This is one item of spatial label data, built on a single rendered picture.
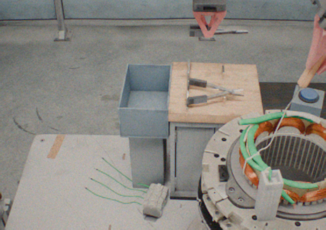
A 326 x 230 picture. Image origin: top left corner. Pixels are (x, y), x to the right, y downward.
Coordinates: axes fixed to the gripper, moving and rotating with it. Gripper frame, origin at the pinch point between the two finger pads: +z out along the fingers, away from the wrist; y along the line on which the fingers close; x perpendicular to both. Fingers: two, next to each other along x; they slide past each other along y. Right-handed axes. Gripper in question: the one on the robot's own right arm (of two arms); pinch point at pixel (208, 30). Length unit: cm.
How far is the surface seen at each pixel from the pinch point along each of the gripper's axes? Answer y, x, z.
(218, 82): 2.2, 2.6, 12.3
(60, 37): -185, -94, 117
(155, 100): -0.5, -12.1, 20.1
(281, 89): -133, 50, 119
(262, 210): 42.7, 8.0, 6.2
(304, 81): 31.4, 13.6, -10.3
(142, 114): 12.3, -13.7, 13.4
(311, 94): 2.9, 24.4, 14.6
